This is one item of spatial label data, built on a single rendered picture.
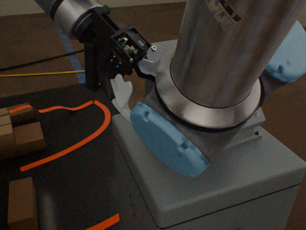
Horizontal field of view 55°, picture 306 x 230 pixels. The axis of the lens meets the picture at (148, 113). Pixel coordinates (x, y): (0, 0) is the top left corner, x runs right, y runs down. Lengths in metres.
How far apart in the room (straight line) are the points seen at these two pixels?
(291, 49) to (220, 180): 0.32
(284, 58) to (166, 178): 0.36
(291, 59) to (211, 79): 0.23
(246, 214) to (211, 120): 0.45
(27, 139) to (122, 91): 1.73
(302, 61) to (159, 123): 0.27
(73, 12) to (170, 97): 0.27
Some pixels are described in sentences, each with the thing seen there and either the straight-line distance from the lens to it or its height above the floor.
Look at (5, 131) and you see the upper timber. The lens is 2.18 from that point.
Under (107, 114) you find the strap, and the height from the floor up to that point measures 0.02.
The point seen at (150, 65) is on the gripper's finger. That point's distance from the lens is 0.61.
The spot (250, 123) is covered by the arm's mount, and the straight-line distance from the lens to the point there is 0.80.
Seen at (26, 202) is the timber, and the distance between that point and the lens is 1.73.
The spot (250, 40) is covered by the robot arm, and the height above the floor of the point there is 1.24.
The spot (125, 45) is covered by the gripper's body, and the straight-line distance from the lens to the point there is 0.55.
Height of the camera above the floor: 1.33
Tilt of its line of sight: 31 degrees down
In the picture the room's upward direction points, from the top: straight up
